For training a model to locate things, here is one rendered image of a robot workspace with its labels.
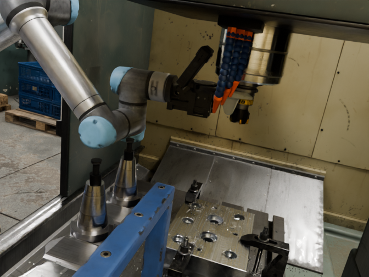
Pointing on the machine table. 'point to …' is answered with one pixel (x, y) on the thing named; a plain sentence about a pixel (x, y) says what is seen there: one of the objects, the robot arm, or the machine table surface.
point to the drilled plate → (196, 260)
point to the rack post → (156, 246)
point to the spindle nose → (262, 55)
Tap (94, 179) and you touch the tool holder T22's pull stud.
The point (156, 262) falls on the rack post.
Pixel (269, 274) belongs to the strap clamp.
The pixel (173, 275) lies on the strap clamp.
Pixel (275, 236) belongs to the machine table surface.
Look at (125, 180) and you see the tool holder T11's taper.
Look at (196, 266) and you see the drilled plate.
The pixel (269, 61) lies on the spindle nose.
